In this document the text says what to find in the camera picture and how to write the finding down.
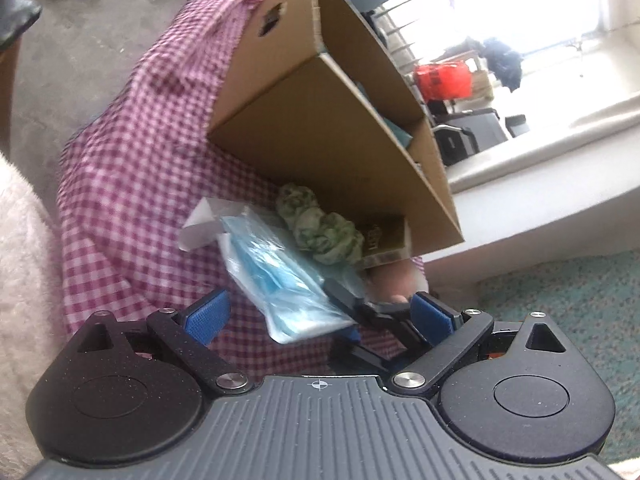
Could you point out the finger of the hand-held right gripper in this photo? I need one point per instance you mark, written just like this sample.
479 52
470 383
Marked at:
370 310
350 352

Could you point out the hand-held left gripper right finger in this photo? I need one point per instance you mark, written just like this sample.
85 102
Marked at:
432 316

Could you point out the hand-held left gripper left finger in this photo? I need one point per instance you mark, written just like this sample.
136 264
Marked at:
207 315

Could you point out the pink doll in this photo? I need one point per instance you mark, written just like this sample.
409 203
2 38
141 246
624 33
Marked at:
397 280

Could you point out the light blue face mask packet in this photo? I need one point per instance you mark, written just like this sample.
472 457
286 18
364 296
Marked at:
280 280

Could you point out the green white plush toy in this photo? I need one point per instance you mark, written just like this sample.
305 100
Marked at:
320 230

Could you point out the teal knitted cloth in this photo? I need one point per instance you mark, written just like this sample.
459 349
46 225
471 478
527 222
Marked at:
400 132

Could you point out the brown cardboard box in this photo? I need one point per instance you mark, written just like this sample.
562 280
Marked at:
320 135

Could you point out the brown printed small box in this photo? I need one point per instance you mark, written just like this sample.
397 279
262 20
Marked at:
385 240

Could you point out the white plastic packet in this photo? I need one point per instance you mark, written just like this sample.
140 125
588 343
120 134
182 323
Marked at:
205 220

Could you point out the teal floral cloth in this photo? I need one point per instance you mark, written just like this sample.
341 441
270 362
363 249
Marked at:
575 310

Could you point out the black wheelchair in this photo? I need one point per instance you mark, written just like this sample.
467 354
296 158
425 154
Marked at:
465 135

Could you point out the fluffy beige blanket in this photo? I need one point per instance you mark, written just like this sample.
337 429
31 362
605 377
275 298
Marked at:
25 260

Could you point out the pink checked tablecloth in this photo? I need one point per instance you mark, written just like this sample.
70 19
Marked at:
140 135

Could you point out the red plastic bag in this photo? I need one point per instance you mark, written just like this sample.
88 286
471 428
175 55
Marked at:
442 80

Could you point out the beige towel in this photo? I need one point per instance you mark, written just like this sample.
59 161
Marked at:
482 85

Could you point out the dark blue hanging clothes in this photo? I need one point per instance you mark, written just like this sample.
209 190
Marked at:
502 62

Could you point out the brown wooden plank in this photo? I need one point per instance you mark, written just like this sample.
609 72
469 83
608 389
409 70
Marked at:
7 95

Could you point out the black leather shoe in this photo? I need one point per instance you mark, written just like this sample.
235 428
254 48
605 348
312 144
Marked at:
17 12

